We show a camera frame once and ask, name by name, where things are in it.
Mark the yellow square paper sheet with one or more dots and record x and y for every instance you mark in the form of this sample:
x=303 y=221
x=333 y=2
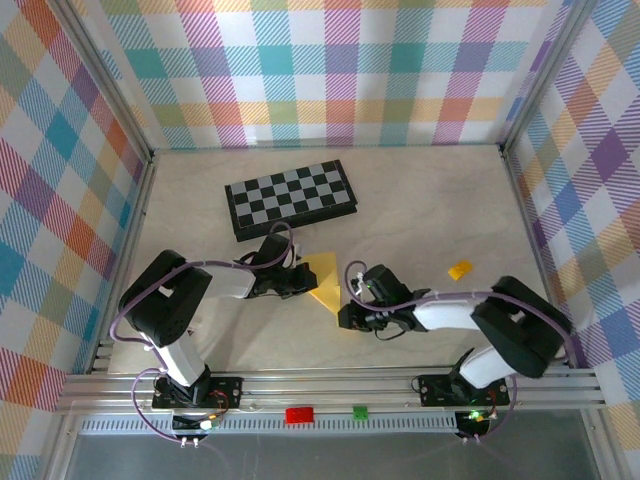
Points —
x=327 y=280

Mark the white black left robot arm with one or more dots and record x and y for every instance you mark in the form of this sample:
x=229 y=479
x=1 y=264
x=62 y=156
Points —
x=165 y=310

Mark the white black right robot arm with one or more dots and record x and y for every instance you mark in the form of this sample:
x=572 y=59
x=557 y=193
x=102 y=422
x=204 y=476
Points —
x=525 y=335

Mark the black grey folding chessboard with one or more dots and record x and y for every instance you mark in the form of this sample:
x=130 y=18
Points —
x=290 y=200

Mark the small yellow block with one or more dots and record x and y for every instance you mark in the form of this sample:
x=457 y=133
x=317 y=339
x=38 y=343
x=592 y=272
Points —
x=460 y=270

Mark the green button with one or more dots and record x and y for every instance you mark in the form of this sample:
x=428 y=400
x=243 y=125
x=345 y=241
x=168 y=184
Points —
x=360 y=413

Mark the red button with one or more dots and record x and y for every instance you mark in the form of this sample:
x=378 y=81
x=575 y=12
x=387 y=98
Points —
x=299 y=415

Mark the black controller board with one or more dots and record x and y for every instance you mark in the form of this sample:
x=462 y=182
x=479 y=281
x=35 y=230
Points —
x=192 y=424
x=475 y=422

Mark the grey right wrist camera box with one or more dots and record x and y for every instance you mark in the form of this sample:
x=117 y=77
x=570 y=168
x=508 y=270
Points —
x=358 y=284

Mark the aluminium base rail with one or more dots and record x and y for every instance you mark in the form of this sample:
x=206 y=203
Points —
x=325 y=390

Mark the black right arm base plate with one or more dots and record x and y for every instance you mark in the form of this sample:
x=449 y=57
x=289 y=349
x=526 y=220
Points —
x=435 y=392

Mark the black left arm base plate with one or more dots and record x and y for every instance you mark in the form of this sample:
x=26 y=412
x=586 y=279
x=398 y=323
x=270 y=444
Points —
x=230 y=392

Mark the aluminium side rail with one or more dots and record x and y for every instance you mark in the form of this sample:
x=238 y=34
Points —
x=130 y=250

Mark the aluminium corner post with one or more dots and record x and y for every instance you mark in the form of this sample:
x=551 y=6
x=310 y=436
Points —
x=547 y=75
x=107 y=85

